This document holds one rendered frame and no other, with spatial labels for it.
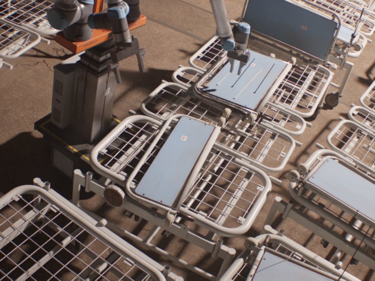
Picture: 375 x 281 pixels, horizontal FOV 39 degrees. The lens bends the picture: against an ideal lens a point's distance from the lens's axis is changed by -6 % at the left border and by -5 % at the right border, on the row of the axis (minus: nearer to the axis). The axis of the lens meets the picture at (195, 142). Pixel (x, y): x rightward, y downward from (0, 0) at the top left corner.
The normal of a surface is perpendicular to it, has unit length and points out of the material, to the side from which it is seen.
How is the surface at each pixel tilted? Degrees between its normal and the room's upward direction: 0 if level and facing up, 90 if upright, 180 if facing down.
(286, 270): 5
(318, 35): 90
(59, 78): 90
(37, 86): 0
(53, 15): 97
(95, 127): 90
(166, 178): 2
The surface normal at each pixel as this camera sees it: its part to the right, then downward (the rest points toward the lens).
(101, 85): 0.81, 0.48
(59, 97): -0.54, 0.45
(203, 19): 0.20, -0.75
